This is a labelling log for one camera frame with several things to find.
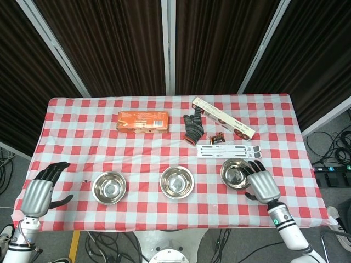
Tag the long white baking paper box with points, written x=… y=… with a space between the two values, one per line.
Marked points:
x=225 y=119

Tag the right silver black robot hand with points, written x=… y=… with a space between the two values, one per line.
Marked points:
x=263 y=186

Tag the brown candy wrapper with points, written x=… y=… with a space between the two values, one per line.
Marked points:
x=217 y=138

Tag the dark grey knitted glove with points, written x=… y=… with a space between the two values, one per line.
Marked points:
x=193 y=128

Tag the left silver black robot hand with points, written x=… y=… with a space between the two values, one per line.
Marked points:
x=37 y=195

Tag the dark brown partition panel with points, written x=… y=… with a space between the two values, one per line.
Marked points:
x=19 y=82
x=109 y=46
x=310 y=54
x=216 y=46

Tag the red white checkered tablecloth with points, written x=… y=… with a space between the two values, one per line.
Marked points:
x=137 y=153

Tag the yellow floor tape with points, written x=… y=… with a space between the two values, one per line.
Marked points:
x=74 y=246

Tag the white folding laptop stand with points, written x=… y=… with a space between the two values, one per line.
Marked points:
x=225 y=151

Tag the grey partition post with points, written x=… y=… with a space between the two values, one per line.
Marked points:
x=56 y=50
x=260 y=49
x=168 y=46

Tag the orange biscuit box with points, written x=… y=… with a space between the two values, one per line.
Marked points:
x=142 y=122

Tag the stainless steel bowl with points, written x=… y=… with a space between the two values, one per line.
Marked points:
x=176 y=183
x=109 y=189
x=233 y=174

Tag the white black sneaker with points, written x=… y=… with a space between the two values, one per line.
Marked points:
x=340 y=227
x=6 y=235

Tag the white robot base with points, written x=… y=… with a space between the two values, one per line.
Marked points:
x=170 y=246

